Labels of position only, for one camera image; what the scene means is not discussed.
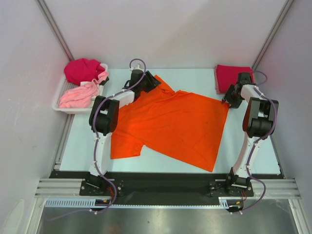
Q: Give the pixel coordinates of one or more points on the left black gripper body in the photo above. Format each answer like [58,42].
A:
[148,83]

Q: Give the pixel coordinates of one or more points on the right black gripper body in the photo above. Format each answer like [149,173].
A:
[234,98]

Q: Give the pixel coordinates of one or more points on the orange t shirt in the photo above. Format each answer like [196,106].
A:
[182,125]

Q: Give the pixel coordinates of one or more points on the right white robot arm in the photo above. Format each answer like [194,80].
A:
[258,124]

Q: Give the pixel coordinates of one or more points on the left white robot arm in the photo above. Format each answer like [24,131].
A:
[103,121]

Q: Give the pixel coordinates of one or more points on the crumpled magenta t shirt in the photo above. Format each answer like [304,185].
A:
[82,70]

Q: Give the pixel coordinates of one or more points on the crumpled pink t shirt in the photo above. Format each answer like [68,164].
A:
[73,98]

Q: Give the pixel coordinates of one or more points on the white plastic basket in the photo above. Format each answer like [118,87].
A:
[63,86]

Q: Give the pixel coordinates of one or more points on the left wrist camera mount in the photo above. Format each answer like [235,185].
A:
[137,67]

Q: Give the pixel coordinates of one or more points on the aluminium frame rail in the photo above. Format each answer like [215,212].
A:
[55,187]

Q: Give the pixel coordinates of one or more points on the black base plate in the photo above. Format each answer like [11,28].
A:
[164,189]

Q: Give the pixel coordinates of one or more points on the white slotted cable duct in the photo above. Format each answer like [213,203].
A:
[92,203]

